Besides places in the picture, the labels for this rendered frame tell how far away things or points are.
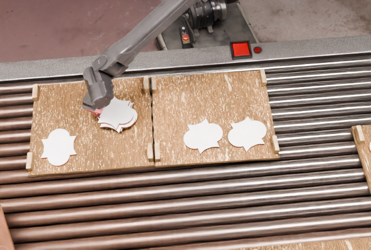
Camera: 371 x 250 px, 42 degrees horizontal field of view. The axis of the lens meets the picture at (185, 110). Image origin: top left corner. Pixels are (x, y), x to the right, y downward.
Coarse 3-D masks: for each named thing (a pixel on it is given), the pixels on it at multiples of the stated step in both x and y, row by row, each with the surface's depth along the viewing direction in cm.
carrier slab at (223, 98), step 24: (240, 72) 175; (168, 96) 170; (192, 96) 170; (216, 96) 170; (240, 96) 170; (264, 96) 170; (168, 120) 165; (192, 120) 165; (216, 120) 165; (240, 120) 165; (264, 120) 165; (168, 144) 161; (264, 144) 161
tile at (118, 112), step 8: (112, 104) 164; (120, 104) 164; (128, 104) 164; (104, 112) 163; (112, 112) 163; (120, 112) 163; (128, 112) 163; (104, 120) 161; (112, 120) 161; (120, 120) 161; (128, 120) 161
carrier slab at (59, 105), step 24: (48, 96) 171; (72, 96) 170; (120, 96) 170; (144, 96) 170; (48, 120) 166; (72, 120) 166; (96, 120) 166; (144, 120) 165; (96, 144) 161; (120, 144) 161; (144, 144) 161; (48, 168) 157; (72, 168) 156; (96, 168) 156; (120, 168) 157
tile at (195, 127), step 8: (192, 128) 163; (200, 128) 163; (208, 128) 163; (216, 128) 163; (184, 136) 161; (192, 136) 161; (200, 136) 161; (208, 136) 161; (216, 136) 161; (192, 144) 160; (200, 144) 160; (208, 144) 160; (216, 144) 160; (200, 152) 158
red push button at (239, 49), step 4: (232, 44) 183; (236, 44) 183; (240, 44) 183; (244, 44) 183; (236, 48) 182; (240, 48) 182; (244, 48) 182; (248, 48) 182; (236, 52) 181; (240, 52) 181; (244, 52) 181; (248, 52) 181
